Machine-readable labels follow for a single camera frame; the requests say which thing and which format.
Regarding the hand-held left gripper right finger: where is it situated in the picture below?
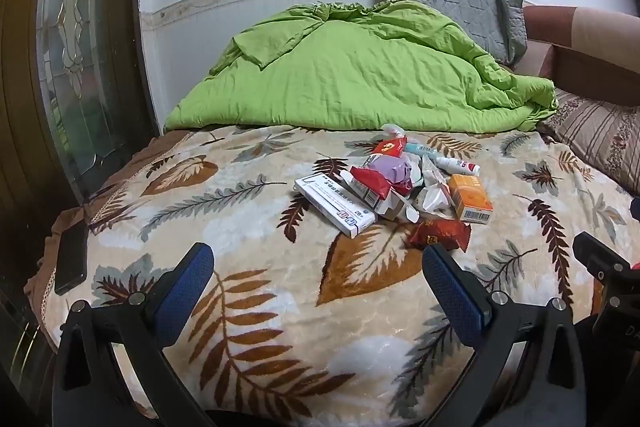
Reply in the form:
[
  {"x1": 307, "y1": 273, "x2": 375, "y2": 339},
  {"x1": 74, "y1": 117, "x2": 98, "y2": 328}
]
[{"x1": 421, "y1": 243, "x2": 587, "y2": 427}]

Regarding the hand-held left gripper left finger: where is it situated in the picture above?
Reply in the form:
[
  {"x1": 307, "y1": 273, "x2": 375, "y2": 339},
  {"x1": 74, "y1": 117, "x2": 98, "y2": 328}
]
[{"x1": 52, "y1": 243, "x2": 216, "y2": 427}]

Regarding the dark red snack wrapper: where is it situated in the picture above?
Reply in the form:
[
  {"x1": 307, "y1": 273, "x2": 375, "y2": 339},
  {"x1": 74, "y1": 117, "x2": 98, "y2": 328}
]
[{"x1": 409, "y1": 219, "x2": 472, "y2": 253}]

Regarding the orange box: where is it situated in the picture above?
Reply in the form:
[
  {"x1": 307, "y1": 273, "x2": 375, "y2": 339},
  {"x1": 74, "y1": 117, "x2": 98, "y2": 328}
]
[{"x1": 446, "y1": 173, "x2": 494, "y2": 224}]

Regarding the purple wrapper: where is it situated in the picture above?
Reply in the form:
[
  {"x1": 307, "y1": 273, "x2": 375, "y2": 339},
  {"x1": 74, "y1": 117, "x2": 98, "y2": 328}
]
[{"x1": 367, "y1": 154, "x2": 413, "y2": 198}]

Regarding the white and blue medicine box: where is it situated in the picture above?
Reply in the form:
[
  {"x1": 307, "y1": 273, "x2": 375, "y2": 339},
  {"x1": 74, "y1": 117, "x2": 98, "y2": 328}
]
[{"x1": 292, "y1": 173, "x2": 377, "y2": 239}]

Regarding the white plastic bag red print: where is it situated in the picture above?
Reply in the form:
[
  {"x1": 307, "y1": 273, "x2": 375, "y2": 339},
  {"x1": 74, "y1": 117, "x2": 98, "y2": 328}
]
[{"x1": 372, "y1": 123, "x2": 410, "y2": 158}]

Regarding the striped floral pillow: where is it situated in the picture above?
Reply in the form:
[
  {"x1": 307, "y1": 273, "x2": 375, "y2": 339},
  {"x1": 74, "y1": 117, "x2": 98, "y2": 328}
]
[{"x1": 542, "y1": 88, "x2": 640, "y2": 195}]

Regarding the leaf print blanket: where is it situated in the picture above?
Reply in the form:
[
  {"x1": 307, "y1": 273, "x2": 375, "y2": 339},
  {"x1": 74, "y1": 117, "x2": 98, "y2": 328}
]
[{"x1": 25, "y1": 124, "x2": 640, "y2": 427}]

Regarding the black phone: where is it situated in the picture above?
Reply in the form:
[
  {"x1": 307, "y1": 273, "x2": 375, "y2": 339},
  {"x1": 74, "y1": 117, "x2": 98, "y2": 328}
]
[{"x1": 54, "y1": 221, "x2": 90, "y2": 297}]

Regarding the brown upholstered headboard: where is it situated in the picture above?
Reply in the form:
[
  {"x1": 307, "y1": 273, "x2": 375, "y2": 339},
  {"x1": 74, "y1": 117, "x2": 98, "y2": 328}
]
[{"x1": 515, "y1": 5, "x2": 640, "y2": 108}]

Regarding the green duvet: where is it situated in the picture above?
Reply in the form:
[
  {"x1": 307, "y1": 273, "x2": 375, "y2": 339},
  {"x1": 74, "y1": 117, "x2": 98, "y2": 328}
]
[{"x1": 164, "y1": 0, "x2": 560, "y2": 135}]

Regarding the grey quilted cover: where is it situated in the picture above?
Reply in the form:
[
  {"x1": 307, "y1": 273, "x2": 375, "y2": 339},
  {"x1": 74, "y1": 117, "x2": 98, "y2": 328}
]
[{"x1": 382, "y1": 0, "x2": 528, "y2": 66}]

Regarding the wooden door with patterned glass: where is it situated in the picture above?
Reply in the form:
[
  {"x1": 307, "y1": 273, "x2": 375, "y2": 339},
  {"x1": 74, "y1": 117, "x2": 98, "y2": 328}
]
[{"x1": 0, "y1": 0, "x2": 163, "y2": 408}]

